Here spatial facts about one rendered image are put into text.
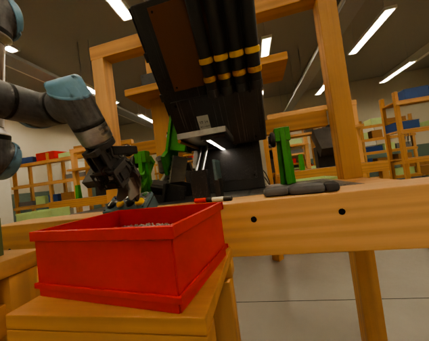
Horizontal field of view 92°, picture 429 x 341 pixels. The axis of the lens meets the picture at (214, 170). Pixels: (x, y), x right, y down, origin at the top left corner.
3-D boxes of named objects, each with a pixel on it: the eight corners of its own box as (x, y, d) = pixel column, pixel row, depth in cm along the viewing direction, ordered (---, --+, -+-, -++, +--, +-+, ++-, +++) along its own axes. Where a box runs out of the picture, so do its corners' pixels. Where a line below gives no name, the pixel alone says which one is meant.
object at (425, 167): (437, 174, 780) (434, 154, 782) (459, 174, 700) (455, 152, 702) (401, 178, 797) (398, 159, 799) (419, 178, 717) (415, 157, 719)
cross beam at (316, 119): (328, 124, 116) (325, 108, 116) (123, 158, 143) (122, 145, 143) (325, 126, 121) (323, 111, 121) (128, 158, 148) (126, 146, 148)
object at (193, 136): (227, 134, 64) (225, 125, 64) (177, 143, 67) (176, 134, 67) (239, 148, 102) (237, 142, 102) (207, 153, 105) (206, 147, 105)
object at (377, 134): (423, 180, 660) (412, 111, 667) (315, 192, 716) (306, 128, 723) (411, 180, 714) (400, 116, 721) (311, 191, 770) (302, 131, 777)
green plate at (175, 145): (182, 163, 85) (188, 112, 85) (163, 161, 87) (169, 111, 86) (191, 164, 96) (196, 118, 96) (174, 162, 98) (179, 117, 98)
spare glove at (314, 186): (335, 187, 62) (334, 179, 62) (341, 191, 52) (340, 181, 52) (267, 193, 70) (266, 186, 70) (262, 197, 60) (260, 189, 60)
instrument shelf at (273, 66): (288, 58, 101) (287, 50, 101) (124, 97, 120) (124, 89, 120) (282, 80, 125) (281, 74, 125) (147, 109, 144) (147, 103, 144)
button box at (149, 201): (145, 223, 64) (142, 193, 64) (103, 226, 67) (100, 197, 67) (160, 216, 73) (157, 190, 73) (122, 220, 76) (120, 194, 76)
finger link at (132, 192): (130, 211, 61) (116, 187, 56) (139, 197, 66) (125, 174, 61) (140, 210, 60) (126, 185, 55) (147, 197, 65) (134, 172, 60)
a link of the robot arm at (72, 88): (59, 77, 48) (88, 70, 46) (86, 122, 54) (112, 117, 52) (29, 86, 42) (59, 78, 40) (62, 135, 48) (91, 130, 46)
